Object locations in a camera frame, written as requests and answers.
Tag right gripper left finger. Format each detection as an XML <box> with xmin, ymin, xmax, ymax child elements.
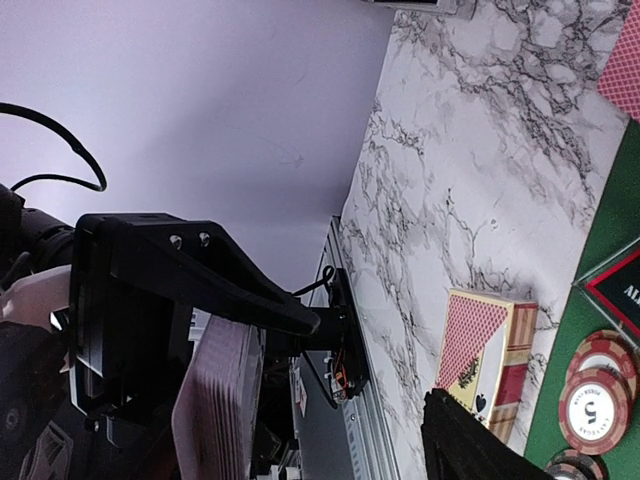
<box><xmin>69</xmin><ymin>213</ymin><xmax>320</xmax><ymax>415</ymax></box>

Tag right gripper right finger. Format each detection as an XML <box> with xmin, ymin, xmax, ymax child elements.
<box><xmin>421</xmin><ymin>388</ymin><xmax>550</xmax><ymax>480</ymax></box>

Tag pink playing card deck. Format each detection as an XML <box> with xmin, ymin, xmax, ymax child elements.
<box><xmin>171</xmin><ymin>316</ymin><xmax>264</xmax><ymax>479</ymax></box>

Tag black triangular all-in button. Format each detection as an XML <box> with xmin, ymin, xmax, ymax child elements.
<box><xmin>574</xmin><ymin>242</ymin><xmax>639</xmax><ymax>348</ymax></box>

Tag face-down card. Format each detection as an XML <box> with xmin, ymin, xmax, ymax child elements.
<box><xmin>597</xmin><ymin>1</ymin><xmax>640</xmax><ymax>122</ymax></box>

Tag dark chips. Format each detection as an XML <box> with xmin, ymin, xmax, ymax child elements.
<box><xmin>544</xmin><ymin>448</ymin><xmax>609</xmax><ymax>480</ymax></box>

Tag white red card box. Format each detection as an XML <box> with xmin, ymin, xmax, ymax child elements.
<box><xmin>434</xmin><ymin>289</ymin><xmax>538</xmax><ymax>443</ymax></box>

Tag round green poker mat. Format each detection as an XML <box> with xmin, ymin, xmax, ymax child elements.
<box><xmin>524</xmin><ymin>120</ymin><xmax>639</xmax><ymax>468</ymax></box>

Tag aluminium poker chip case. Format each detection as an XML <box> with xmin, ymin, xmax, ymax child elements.
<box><xmin>369</xmin><ymin>0</ymin><xmax>477</xmax><ymax>19</ymax></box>

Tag front aluminium rail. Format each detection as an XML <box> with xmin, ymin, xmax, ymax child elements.
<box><xmin>299</xmin><ymin>214</ymin><xmax>401</xmax><ymax>480</ymax></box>

